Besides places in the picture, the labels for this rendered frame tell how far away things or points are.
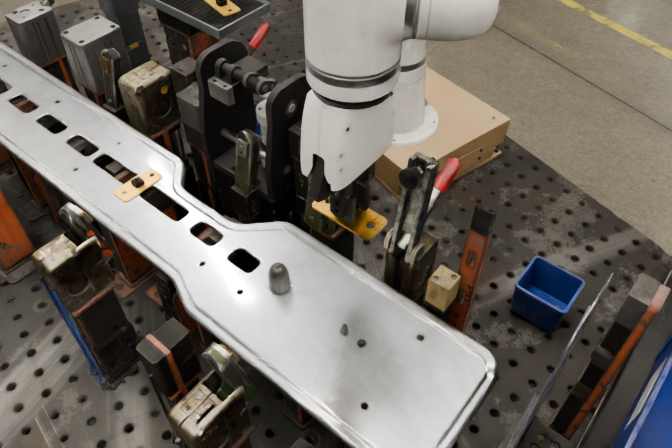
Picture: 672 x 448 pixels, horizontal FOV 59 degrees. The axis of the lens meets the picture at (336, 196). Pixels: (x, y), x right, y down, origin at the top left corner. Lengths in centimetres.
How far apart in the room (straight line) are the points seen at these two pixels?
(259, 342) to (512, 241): 73
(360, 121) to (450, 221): 90
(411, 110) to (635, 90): 202
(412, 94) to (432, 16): 94
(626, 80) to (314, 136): 290
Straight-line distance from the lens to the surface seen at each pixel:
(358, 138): 56
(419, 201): 82
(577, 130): 295
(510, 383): 122
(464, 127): 151
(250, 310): 90
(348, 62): 50
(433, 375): 85
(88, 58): 133
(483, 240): 81
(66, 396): 126
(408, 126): 146
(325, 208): 68
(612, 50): 359
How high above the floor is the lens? 175
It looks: 46 degrees down
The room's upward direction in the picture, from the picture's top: straight up
